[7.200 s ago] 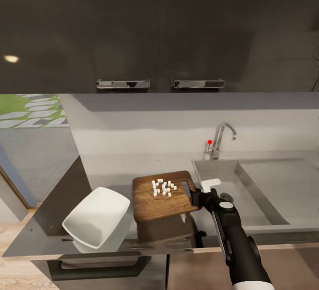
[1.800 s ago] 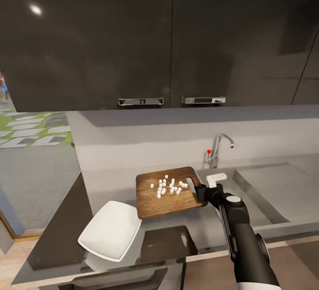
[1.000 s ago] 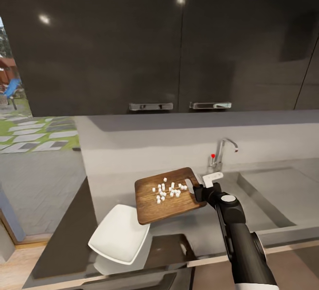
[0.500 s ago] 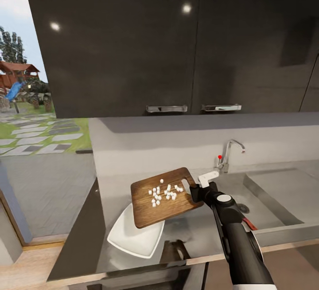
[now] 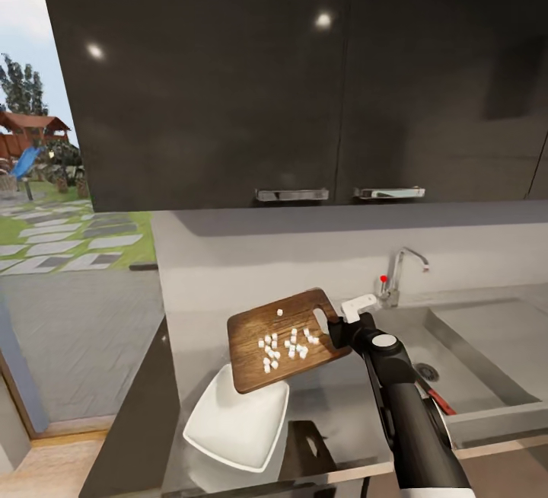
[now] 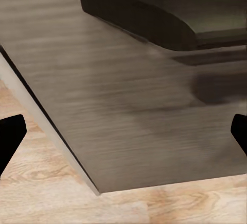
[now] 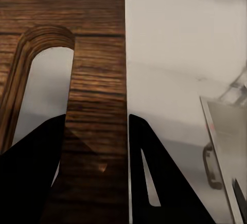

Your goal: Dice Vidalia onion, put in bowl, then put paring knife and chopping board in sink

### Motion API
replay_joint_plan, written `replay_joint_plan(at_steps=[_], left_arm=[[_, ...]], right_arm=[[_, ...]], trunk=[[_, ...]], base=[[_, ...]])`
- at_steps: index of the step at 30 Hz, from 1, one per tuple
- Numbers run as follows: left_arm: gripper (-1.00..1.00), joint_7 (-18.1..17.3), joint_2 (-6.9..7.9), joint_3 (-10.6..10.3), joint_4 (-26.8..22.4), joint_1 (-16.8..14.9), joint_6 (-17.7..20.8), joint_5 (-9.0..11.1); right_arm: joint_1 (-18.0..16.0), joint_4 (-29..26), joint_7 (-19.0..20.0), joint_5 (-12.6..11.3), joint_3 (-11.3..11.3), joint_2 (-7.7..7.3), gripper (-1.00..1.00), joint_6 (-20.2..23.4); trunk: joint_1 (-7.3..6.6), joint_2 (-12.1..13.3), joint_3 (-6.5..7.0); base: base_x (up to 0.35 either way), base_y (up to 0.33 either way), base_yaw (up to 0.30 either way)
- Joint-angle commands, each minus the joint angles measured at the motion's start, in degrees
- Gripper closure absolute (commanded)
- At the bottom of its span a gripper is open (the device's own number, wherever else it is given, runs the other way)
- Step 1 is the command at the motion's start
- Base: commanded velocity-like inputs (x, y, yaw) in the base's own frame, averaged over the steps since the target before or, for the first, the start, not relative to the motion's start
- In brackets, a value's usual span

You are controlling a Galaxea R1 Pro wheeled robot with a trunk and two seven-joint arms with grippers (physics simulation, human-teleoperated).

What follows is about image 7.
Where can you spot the cutting board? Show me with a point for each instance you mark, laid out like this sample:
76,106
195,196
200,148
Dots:
91,185

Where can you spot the drop in sink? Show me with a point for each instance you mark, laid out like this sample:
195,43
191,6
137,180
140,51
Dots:
227,126

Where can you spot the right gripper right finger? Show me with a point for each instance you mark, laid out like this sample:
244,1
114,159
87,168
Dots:
179,203

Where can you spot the parer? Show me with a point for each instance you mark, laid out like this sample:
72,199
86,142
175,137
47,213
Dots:
241,200

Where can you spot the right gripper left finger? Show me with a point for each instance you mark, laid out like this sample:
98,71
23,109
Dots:
27,172

